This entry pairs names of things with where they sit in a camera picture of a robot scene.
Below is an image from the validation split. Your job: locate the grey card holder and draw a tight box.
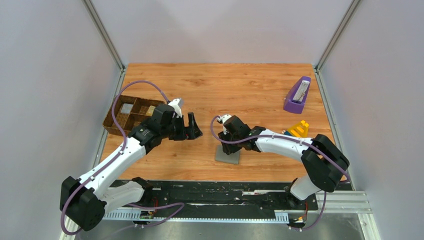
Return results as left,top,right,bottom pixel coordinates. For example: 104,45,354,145
214,145,241,165

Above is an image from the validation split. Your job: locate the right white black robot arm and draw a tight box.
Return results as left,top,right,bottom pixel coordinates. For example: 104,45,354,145
213,114,350,201

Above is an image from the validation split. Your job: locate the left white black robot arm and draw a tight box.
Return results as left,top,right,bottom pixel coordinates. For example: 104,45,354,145
59,103,203,232

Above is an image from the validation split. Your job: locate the gold card in basket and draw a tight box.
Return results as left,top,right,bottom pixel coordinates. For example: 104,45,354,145
145,105,156,117

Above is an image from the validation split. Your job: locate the silver card in basket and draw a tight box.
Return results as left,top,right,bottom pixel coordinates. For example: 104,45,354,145
120,103,133,115

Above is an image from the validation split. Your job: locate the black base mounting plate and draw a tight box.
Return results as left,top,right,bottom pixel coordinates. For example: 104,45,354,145
138,180,319,218

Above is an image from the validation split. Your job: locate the colourful toy block vehicle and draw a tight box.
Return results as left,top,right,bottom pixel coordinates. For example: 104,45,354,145
283,120,310,138

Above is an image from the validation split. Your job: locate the purple metronome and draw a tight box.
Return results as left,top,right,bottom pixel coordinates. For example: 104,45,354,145
283,76,311,114

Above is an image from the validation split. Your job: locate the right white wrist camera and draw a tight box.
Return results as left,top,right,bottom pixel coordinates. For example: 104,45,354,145
216,114,232,135

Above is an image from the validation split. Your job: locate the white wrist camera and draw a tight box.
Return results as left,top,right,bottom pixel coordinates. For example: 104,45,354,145
216,114,232,135
168,98,184,118

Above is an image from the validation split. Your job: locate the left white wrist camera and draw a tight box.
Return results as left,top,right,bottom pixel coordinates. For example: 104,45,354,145
168,98,184,118

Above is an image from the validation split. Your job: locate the white slotted cable duct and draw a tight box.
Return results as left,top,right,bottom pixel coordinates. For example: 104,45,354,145
103,208,290,224

